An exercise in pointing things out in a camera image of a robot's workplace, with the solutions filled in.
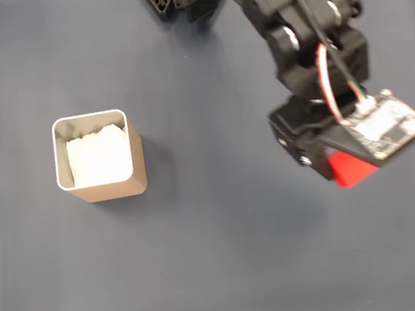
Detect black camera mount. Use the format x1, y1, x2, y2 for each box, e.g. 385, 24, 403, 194
315, 116, 384, 177

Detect red cube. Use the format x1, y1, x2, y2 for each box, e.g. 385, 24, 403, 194
326, 145, 382, 191

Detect tan metal box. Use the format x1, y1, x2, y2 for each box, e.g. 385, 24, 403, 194
47, 105, 150, 208

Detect red white black servo cable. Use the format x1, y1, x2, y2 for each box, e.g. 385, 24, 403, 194
314, 39, 349, 126

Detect white camera circuit board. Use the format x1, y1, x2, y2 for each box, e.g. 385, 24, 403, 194
338, 85, 415, 167

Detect black camera cable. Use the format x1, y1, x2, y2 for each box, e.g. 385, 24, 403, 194
274, 0, 376, 121

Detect white tissue paper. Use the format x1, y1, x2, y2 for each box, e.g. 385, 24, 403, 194
63, 121, 135, 190

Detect blue-grey table mat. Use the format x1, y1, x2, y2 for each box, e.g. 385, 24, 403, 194
0, 0, 415, 311

